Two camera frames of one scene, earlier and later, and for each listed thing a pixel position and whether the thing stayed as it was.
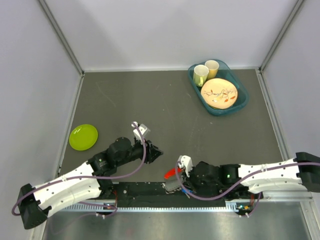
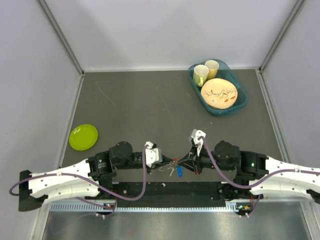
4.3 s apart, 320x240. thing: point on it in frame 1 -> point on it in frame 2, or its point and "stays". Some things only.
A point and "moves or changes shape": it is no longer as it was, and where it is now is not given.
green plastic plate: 83,137 stays
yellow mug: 213,66 stays
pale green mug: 200,74 stays
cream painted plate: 219,93 stays
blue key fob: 185,191 moves or changes shape
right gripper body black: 192,180 -> 199,161
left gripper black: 152,152 -> 165,160
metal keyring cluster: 169,189 -> 173,164
